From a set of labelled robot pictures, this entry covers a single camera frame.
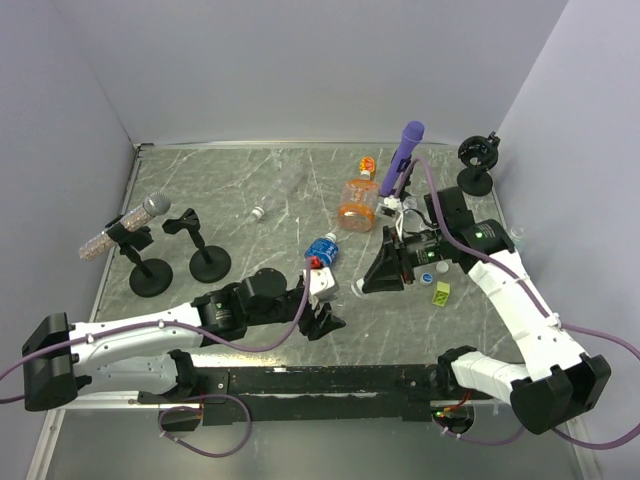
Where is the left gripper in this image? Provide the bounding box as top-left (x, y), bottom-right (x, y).
top-left (246, 285), bottom-right (346, 339)

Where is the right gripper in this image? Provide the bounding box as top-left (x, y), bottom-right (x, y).
top-left (363, 225), bottom-right (448, 293)

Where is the blue label water bottle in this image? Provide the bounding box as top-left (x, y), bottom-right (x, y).
top-left (304, 232), bottom-right (339, 269)

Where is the clear bottle white cap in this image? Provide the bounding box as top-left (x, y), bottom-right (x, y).
top-left (250, 206), bottom-right (265, 220)

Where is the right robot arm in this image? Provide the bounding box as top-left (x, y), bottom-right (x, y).
top-left (356, 187), bottom-right (611, 434)

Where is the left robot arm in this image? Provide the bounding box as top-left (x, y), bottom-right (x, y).
top-left (22, 268), bottom-right (345, 412)

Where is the blue white bottle cap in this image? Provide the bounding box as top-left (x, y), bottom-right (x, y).
top-left (420, 273), bottom-right (433, 285)

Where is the clear open bottle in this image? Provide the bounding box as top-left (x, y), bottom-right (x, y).
top-left (403, 196), bottom-right (423, 231)

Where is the orange drink bottle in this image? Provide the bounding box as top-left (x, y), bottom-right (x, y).
top-left (338, 156), bottom-right (379, 233)

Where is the small clear labelled bottle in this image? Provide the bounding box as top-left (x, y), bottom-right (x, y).
top-left (509, 226), bottom-right (526, 248)

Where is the green toy block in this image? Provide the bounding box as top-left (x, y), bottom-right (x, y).
top-left (432, 281), bottom-right (451, 307)

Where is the purple microphone stand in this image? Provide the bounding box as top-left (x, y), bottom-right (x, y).
top-left (379, 156), bottom-right (413, 201)

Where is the empty black stand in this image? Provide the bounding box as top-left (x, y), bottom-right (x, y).
top-left (162, 208), bottom-right (232, 283)

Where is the purple microphone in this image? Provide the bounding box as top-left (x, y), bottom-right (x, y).
top-left (379, 120), bottom-right (425, 197)

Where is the black round clamp stand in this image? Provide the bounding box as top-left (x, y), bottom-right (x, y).
top-left (456, 131), bottom-right (501, 197)

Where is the black microphone stand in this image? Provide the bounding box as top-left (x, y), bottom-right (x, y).
top-left (106, 216), bottom-right (173, 298)

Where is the silver glitter microphone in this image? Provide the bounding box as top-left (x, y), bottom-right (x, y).
top-left (78, 192), bottom-right (172, 261)

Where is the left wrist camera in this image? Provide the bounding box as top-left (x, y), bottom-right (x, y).
top-left (303, 256), bottom-right (339, 302)

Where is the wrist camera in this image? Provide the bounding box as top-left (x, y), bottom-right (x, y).
top-left (375, 196), bottom-right (404, 220)
top-left (303, 256), bottom-right (339, 302)

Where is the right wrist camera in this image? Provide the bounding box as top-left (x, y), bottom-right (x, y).
top-left (375, 196), bottom-right (404, 220)

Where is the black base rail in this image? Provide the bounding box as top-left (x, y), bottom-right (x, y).
top-left (136, 363), bottom-right (481, 427)

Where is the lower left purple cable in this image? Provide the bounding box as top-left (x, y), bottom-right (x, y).
top-left (157, 392), bottom-right (250, 457)

